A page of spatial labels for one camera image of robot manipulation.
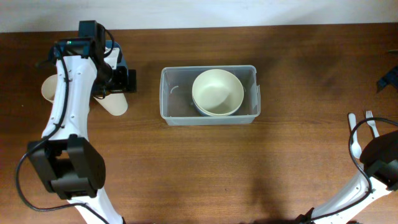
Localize cream cup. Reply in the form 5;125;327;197
95;93;128;116
41;75;58;103

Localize blue bowl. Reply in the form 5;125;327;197
195;105;239;116

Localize cream bowl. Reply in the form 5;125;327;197
192;69;244;116

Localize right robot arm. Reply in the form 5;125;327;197
296;111;397;223

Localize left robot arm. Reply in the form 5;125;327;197
24;21;137;223

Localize clear plastic container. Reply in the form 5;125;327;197
159;65;261;126

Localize right blue cup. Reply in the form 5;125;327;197
104;40;128;70

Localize white plastic fork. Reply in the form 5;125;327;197
365;111;379;138

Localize white plastic spoon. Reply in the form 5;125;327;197
348;113;362;159

